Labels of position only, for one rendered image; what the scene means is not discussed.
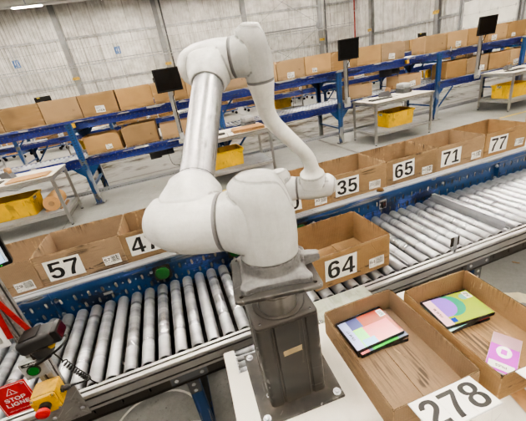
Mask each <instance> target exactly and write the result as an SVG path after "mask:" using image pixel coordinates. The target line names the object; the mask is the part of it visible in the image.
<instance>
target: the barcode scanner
mask: <svg viewBox="0 0 526 421"><path fill-rule="evenodd" d="M65 331H66V326H65V325H64V323H63V322H62V321H61V320H60V319H56V320H55V321H51V322H46V323H44V324H43V325H41V324H39V325H37V326H35V327H32V328H29V329H28V330H26V331H24V332H23V334H22V335H21V336H20V337H19V339H18V341H17V343H16V345H15V349H16V351H17V352H18V353H19V354H20V355H21V356H24V357H25V356H27V355H30V354H31V355H33V356H34V357H35V358H36V359H37V360H36V362H35V364H34V365H35V366H38V365H39V364H41V363H43V362H45V361H46V360H48V359H49V358H51V357H52V356H53V355H52V352H53V351H54V349H55V343H56V342H60V341H61V340H62V339H63V335H64V333H65Z"/></svg>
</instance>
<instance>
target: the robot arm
mask: <svg viewBox="0 0 526 421"><path fill-rule="evenodd" d="M177 65H178V70H179V73H180V76H181V78H182V79H183V80H184V81H185V82H186V83H187V84H189V85H191V87H192V89H191V95H190V105H189V111H188V116H187V124H186V129H185V140H184V145H183V151H182V157H181V162H180V172H179V173H178V174H176V175H174V176H173V177H171V178H170V179H169V181H168V184H167V186H166V187H165V188H164V190H163V192H162V193H161V195H160V196H159V198H157V199H154V200H153V201H152V202H151V203H150V204H149V205H148V207H147V208H146V210H145V212H144V216H143V219H142V229H143V233H144V236H145V238H146V239H147V240H148V241H149V242H150V243H151V244H153V245H154V246H157V247H158V248H161V249H163V250H165V251H168V252H172V253H175V254H185V255H196V254H209V253H216V252H220V251H228V252H231V253H235V254H237V255H240V256H239V257H238V258H237V264H238V265H239V266H240V273H241V280H242V284H241V287H240V292H241V295H243V296H249V295H252V294H254V293H257V292H262V291H266V290H270V289H274V288H278V287H285V286H289V285H294V284H298V283H309V282H312V281H313V274H312V273H311V272H310V271H309V270H308V269H307V268H306V266H305V265H306V264H309V263H311V262H314V261H317V260H319V259H320V254H319V253H318V250H317V249H311V250H301V249H300V248H298V234H297V224H296V214H295V210H294V206H293V202H292V201H293V200H314V199H320V198H324V197H328V196H329V195H332V194H333V193H334V192H335V190H336V178H335V177H334V176H333V175H331V174H328V173H325V172H324V170H323V169H322V168H320V167H319V165H318V163H317V160H316V157H315V155H314V154H313V152H312V151H311V149H310V148H309V147H308V146H307V145H306V144H305V143H304V142H303V141H302V140H301V139H300V138H299V137H298V136H297V135H296V134H295V133H294V132H293V131H292V130H291V129H290V128H289V127H288V126H287V125H286V124H285V123H284V122H283V121H282V120H281V118H280V117H279V116H278V114H277V112H276V109H275V104H274V82H275V79H274V64H273V59H272V54H271V48H270V45H269V42H268V40H267V37H266V35H265V33H264V31H263V29H262V27H261V26H260V24H259V23H258V22H244V23H241V24H240V25H239V26H238V27H237V28H236V29H235V35H233V36H229V37H225V38H211V39H207V40H204V41H200V42H198V43H193V44H191V45H190V46H188V47H187V48H185V49H184V50H183V51H182V52H181V53H180V55H179V57H178V61H177ZM237 78H245V80H246V82H247V85H248V88H249V90H250V93H251V95H252V98H253V100H254V102H255V106H256V109H257V111H258V114H259V116H260V118H261V120H262V121H263V123H264V124H265V126H266V127H267V128H268V130H269V131H270V132H271V133H272V134H274V135H275V136H276V137H277V138H278V139H279V140H280V141H282V142H283V143H284V144H285V145H286V146H287V147H289V148H290V149H291V150H292V151H293V152H294V153H295V154H297V155H298V156H299V157H300V158H301V160H302V162H303V164H304V170H303V171H302V172H301V173H300V176H296V177H295V176H291V175H290V173H289V172H288V170H287V169H285V168H279V169H275V170H268V169H251V170H244V171H241V172H240V173H239V174H238V175H235V176H234V177H233V178H232V179H231V180H230V182H229V183H228V185H227V187H226V189H227V190H226V191H223V192H222V187H221V185H220V183H219V182H218V181H217V179H216V178H215V166H216V156H217V147H218V138H219V128H220V110H221V100H222V93H223V92H224V91H225V89H226V87H227V85H228V84H229V83H230V80H231V79H237Z"/></svg>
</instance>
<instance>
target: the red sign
mask: <svg viewBox="0 0 526 421"><path fill-rule="evenodd" d="M32 393H33V391H32V389H31V388H30V387H29V386H28V384H27V383H26V382H25V380H24V379H21V380H19V381H17V382H14V383H10V384H7V385H5V386H2V387H0V409H1V410H2V411H3V412H4V413H5V414H6V416H7V417H8V418H9V417H12V416H14V415H16V414H19V413H22V412H25V411H28V410H30V409H32V407H31V405H30V403H29V402H30V400H31V399H30V398H31V396H32Z"/></svg>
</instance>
